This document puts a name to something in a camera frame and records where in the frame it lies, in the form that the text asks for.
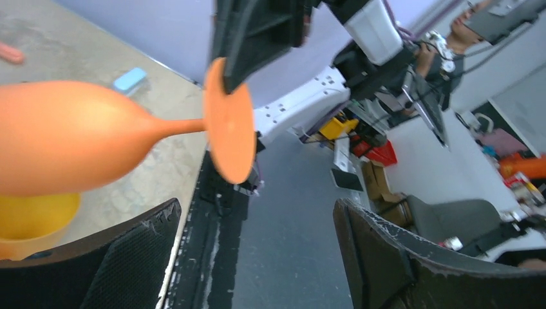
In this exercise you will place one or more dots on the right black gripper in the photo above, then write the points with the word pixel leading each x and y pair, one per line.
pixel 253 33

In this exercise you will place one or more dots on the small orange-capped tube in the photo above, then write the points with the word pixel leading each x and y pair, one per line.
pixel 11 54

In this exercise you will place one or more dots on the orange wine glass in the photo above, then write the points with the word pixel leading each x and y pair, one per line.
pixel 64 136

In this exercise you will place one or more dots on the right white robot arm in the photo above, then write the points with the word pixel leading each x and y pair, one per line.
pixel 375 52

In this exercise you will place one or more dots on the grey office chair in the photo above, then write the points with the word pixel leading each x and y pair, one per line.
pixel 475 223

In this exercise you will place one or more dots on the black smartphone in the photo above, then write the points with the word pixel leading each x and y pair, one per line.
pixel 346 180

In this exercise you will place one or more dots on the yellow wine glass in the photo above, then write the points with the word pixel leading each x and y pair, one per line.
pixel 34 224

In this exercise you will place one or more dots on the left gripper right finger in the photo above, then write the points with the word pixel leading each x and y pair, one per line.
pixel 390 267

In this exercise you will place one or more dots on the light blue stapler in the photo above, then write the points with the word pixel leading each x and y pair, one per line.
pixel 130 81

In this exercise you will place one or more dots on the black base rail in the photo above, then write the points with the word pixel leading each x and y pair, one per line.
pixel 203 274

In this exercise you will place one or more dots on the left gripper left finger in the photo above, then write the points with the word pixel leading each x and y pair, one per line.
pixel 119 267

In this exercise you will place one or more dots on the seated person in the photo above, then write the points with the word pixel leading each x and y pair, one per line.
pixel 442 68

